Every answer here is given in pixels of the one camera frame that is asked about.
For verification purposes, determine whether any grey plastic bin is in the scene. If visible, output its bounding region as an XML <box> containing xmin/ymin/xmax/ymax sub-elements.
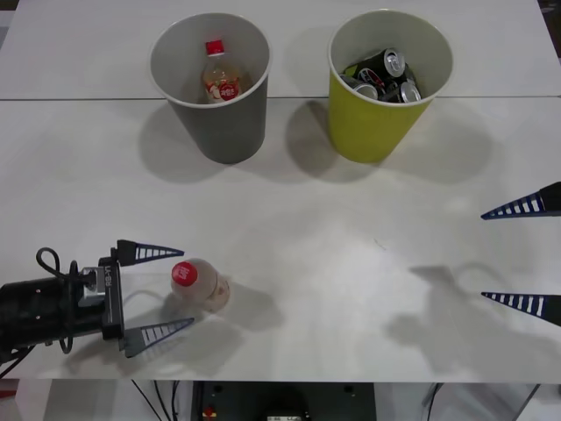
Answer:
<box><xmin>149</xmin><ymin>11</ymin><xmax>274</xmax><ymax>166</ymax></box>

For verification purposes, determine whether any black can with silver top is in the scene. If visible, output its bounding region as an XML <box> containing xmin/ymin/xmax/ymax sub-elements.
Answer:
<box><xmin>397</xmin><ymin>80</ymin><xmax>423</xmax><ymax>104</ymax></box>
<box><xmin>350</xmin><ymin>47</ymin><xmax>407</xmax><ymax>80</ymax></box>
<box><xmin>352</xmin><ymin>80</ymin><xmax>380</xmax><ymax>100</ymax></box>

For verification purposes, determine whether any black can with red print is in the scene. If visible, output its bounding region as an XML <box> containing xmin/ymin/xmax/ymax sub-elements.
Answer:
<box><xmin>357</xmin><ymin>65</ymin><xmax>387</xmax><ymax>87</ymax></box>

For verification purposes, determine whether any clear bottle with white label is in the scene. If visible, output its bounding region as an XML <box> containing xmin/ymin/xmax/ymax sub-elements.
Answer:
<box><xmin>169</xmin><ymin>258</ymin><xmax>232</xmax><ymax>315</ymax></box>

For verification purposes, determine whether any black cable under table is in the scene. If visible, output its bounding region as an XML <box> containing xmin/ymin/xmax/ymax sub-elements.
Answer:
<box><xmin>169</xmin><ymin>379</ymin><xmax>181</xmax><ymax>421</ymax></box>
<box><xmin>131</xmin><ymin>379</ymin><xmax>164</xmax><ymax>421</ymax></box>

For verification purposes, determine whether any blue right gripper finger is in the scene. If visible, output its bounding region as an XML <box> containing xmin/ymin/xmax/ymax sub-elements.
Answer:
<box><xmin>479</xmin><ymin>181</ymin><xmax>561</xmax><ymax>220</ymax></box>
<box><xmin>480</xmin><ymin>290</ymin><xmax>561</xmax><ymax>328</ymax></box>

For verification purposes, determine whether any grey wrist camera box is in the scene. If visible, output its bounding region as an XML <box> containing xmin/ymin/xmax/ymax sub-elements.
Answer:
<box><xmin>77</xmin><ymin>265</ymin><xmax>109</xmax><ymax>309</ymax></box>

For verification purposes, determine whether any clear bottle with apple label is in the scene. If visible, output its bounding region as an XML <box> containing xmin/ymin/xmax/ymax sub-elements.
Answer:
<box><xmin>200</xmin><ymin>39</ymin><xmax>244</xmax><ymax>105</ymax></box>

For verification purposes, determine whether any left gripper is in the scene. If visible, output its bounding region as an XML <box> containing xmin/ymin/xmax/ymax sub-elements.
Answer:
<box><xmin>65</xmin><ymin>239</ymin><xmax>195</xmax><ymax>359</ymax></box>

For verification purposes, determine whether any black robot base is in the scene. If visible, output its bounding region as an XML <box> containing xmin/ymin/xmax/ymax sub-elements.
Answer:
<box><xmin>192</xmin><ymin>381</ymin><xmax>378</xmax><ymax>421</ymax></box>

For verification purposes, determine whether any yellow-green plastic bin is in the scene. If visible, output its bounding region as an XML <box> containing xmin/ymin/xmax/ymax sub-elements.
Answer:
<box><xmin>327</xmin><ymin>9</ymin><xmax>456</xmax><ymax>165</ymax></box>

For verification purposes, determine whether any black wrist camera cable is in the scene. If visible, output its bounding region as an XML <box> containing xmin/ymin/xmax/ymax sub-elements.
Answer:
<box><xmin>35</xmin><ymin>246</ymin><xmax>82</xmax><ymax>354</ymax></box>

